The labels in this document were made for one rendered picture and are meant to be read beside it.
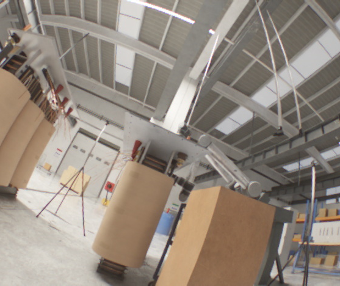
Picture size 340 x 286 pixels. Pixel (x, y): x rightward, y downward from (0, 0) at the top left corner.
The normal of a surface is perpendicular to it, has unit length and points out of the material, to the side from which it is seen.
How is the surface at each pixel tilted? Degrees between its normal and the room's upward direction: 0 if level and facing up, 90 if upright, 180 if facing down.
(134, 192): 90
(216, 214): 90
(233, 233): 90
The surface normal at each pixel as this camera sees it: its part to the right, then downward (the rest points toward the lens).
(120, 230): 0.30, -0.31
